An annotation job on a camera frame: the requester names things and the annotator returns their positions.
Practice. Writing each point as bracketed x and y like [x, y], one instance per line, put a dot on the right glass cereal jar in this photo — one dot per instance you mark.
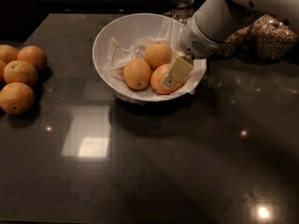
[271, 40]

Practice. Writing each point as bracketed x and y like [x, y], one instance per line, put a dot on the orange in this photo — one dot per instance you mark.
[16, 98]
[137, 74]
[156, 81]
[8, 53]
[34, 56]
[20, 71]
[2, 67]
[158, 53]

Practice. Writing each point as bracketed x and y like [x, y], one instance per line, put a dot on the white bowl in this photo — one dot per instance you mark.
[130, 28]

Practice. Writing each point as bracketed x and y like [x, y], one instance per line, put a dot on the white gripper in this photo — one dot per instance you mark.
[196, 44]

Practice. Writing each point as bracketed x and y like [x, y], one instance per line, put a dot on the middle glass cereal jar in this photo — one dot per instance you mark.
[231, 44]

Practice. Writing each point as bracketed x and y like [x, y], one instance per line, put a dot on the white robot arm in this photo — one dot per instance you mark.
[232, 15]

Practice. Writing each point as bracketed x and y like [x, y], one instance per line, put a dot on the white paper liner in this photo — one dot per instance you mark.
[120, 55]

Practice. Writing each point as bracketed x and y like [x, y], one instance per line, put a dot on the glass cereal jar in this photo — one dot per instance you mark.
[231, 44]
[271, 40]

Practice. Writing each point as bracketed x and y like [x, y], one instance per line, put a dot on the orange on table front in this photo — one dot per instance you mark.
[16, 98]

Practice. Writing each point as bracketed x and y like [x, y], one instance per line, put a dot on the left glass jar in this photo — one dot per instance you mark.
[181, 10]

